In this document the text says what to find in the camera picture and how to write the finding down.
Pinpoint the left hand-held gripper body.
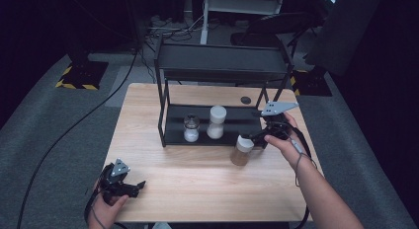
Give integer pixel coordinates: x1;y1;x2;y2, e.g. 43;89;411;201
100;158;136;204

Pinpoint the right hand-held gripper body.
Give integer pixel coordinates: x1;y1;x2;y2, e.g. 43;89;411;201
261;101;299;140

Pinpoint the white-lidded jar brown powder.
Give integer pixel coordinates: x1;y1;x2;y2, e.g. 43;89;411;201
229;134;255;167

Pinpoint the white-lidded jar white powder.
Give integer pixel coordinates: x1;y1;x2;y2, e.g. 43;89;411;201
206;105;228;140

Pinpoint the black metal two-tier shelf rack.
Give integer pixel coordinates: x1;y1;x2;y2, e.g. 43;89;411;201
153;36;294;149

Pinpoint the person's right hand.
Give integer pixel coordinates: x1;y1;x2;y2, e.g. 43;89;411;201
264;112;312;171

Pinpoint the person's left hand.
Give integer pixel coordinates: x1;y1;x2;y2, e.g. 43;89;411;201
88;186;129;229

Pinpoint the black yellow striped stand base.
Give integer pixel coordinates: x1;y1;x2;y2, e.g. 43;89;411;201
54;59;110;91
289;68;333;98

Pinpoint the grey curtain panel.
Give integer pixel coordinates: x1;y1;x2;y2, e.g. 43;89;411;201
303;0;385;77

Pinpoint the right hand-held gripper cable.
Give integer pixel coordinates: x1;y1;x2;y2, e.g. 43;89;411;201
288;123;319;229

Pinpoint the hand-held gripper cable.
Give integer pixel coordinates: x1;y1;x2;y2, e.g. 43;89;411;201
83;166;129;229
288;123;319;229

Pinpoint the left hand-held gripper cable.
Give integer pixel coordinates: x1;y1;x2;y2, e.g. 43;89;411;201
83;166;129;229

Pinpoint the long black floor cable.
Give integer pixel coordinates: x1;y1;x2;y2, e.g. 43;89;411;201
15;45;141;229

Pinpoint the white metal stand frame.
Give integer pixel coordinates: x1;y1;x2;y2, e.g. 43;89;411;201
200;0;287;45

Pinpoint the bundle of floor cables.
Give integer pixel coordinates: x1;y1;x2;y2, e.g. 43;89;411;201
143;14;204;43

